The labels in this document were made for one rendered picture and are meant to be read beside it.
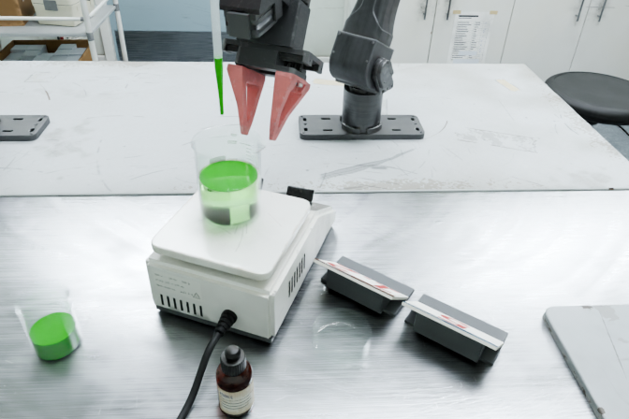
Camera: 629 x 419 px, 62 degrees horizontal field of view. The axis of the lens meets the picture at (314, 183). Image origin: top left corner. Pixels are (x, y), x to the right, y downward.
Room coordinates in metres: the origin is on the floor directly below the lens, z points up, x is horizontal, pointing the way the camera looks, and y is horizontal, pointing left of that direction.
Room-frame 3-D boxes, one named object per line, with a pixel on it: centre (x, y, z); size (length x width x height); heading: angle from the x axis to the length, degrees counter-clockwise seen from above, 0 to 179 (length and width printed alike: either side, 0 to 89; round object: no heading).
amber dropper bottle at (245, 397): (0.27, 0.06, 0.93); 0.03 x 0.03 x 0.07
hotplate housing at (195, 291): (0.43, 0.07, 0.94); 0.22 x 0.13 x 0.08; 162
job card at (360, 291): (0.40, -0.06, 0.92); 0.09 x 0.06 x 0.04; 57
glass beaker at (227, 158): (0.42, 0.08, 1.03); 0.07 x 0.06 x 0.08; 73
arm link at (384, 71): (0.76, -0.07, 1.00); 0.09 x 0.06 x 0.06; 54
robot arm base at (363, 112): (0.77, -0.07, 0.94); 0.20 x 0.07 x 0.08; 95
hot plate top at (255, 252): (0.40, 0.08, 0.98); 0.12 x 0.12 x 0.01; 72
